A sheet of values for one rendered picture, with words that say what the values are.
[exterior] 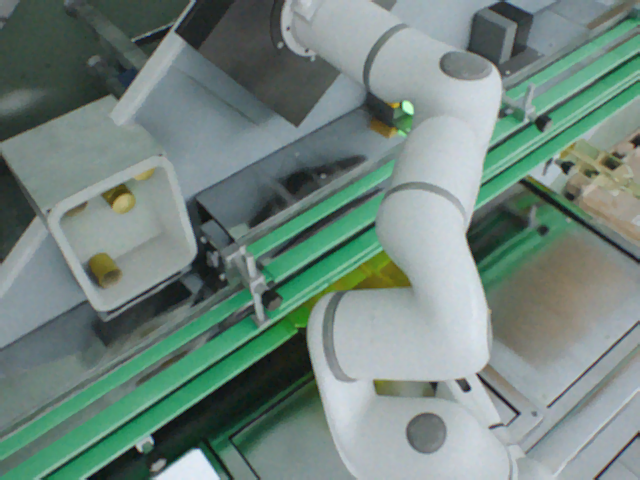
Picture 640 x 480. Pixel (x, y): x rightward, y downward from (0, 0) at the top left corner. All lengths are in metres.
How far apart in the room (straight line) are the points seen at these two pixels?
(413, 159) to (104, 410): 0.59
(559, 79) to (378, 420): 0.90
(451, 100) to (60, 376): 0.67
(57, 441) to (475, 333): 0.64
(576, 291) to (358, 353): 0.84
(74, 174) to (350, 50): 0.38
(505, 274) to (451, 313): 0.83
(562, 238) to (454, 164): 0.84
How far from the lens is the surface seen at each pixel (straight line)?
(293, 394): 1.11
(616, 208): 4.84
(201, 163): 1.00
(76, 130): 0.92
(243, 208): 0.99
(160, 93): 0.90
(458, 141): 0.63
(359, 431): 0.62
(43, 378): 1.01
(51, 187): 0.84
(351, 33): 0.80
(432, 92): 0.71
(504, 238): 1.40
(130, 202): 0.89
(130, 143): 0.87
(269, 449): 1.08
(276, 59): 0.90
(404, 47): 0.76
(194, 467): 1.08
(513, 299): 1.30
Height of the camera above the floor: 1.45
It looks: 31 degrees down
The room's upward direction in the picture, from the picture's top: 133 degrees clockwise
